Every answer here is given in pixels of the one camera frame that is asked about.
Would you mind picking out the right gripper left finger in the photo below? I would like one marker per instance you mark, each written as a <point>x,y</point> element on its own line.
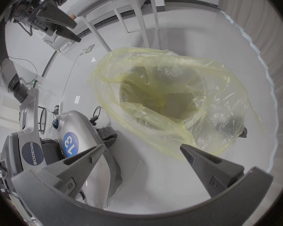
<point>77,171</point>

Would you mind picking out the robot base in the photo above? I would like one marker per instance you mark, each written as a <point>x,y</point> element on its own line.
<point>70,123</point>

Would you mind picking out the beige curtain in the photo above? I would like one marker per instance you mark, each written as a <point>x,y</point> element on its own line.
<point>254,32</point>

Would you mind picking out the black plastic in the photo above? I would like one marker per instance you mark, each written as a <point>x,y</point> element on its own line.
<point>244,133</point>

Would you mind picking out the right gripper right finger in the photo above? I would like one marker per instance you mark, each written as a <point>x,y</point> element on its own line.
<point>210,173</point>

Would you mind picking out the yellow plastic bag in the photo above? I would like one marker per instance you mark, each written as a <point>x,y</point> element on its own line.
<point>202,79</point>

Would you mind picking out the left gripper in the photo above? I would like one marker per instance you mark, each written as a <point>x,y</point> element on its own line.
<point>26,14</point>

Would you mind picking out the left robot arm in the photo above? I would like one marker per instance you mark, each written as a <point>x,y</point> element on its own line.
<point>1,43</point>

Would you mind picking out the grey cushioned white chair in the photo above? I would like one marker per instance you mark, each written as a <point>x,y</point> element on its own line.
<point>139,13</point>

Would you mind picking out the pale grey sofa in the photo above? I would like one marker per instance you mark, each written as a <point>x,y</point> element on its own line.
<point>60,45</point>

